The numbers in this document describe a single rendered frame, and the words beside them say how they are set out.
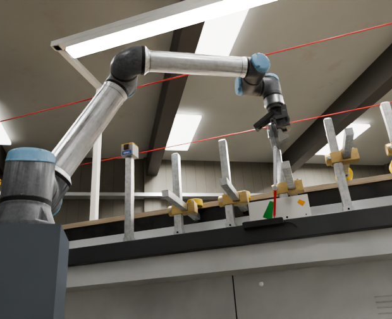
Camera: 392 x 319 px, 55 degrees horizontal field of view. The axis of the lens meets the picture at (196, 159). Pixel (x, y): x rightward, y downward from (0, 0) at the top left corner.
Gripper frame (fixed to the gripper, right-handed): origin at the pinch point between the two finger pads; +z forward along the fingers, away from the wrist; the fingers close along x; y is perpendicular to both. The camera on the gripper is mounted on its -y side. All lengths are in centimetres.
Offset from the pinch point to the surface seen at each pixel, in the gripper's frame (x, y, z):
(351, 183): 27.2, 29.1, 14.0
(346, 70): 315, 96, -230
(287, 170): -18.7, 2.9, 18.5
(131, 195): 6, -76, 7
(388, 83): 306, 138, -191
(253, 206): 5.3, -15.6, 23.1
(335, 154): 5.6, 23.3, 6.6
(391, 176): 27, 47, 14
